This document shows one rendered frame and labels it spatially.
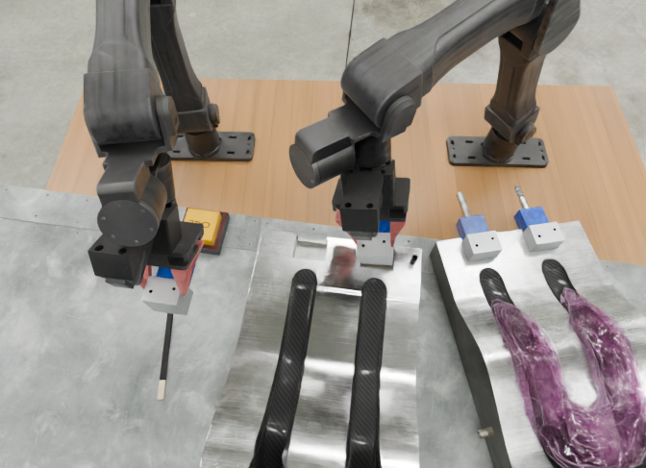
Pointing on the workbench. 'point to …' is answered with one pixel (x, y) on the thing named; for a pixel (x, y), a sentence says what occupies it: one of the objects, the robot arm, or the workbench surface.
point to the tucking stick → (164, 357)
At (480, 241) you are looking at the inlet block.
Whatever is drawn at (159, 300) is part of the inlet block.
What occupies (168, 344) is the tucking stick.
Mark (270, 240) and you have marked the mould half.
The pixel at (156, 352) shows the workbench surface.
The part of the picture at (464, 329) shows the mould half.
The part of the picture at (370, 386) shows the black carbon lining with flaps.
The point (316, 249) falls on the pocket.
